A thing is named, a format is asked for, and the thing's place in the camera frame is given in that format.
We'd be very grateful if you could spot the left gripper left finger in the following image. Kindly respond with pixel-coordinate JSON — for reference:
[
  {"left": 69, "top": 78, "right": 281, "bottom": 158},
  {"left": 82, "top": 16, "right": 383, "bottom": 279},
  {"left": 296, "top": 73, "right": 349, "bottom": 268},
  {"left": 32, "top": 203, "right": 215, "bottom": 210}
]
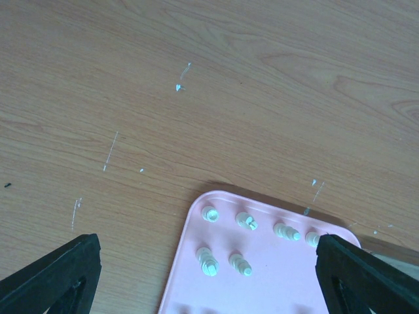
[{"left": 1, "top": 234, "right": 101, "bottom": 313}]

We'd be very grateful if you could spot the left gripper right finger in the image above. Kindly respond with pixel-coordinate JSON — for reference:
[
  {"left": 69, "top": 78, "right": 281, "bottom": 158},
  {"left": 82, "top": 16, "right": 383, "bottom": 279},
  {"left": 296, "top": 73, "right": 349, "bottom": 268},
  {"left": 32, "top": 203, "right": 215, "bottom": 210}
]
[{"left": 316, "top": 234, "right": 418, "bottom": 313}]

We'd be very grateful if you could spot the white bishop piece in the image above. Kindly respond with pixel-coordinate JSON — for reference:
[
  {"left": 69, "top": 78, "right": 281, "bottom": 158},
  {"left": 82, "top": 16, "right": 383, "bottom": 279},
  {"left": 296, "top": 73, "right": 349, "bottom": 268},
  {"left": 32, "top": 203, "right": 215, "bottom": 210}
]
[
  {"left": 274, "top": 222, "right": 301, "bottom": 241},
  {"left": 228, "top": 253, "right": 253, "bottom": 277}
]

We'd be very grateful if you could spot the white king piece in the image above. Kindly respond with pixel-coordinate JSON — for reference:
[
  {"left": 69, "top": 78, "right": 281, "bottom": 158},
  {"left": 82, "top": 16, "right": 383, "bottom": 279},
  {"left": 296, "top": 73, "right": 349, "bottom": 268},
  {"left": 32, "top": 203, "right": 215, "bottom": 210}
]
[{"left": 305, "top": 231, "right": 320, "bottom": 248}]

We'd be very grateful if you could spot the white queen piece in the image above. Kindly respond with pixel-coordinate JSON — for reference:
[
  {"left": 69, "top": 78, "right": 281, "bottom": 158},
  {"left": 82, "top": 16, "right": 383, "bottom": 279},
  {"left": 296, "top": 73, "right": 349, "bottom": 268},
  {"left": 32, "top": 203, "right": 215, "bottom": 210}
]
[{"left": 196, "top": 247, "right": 219, "bottom": 277}]

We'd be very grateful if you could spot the pink plastic tray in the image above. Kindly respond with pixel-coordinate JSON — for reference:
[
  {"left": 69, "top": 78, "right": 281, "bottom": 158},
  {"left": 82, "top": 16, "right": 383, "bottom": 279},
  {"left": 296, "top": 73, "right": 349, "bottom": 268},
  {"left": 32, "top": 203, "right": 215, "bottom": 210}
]
[{"left": 159, "top": 190, "right": 359, "bottom": 313}]

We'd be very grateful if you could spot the white knight piece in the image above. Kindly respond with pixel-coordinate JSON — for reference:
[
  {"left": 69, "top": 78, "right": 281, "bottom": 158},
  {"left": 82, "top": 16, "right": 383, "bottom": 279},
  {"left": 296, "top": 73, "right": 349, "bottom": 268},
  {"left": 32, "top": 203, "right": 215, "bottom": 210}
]
[{"left": 235, "top": 212, "right": 258, "bottom": 231}]

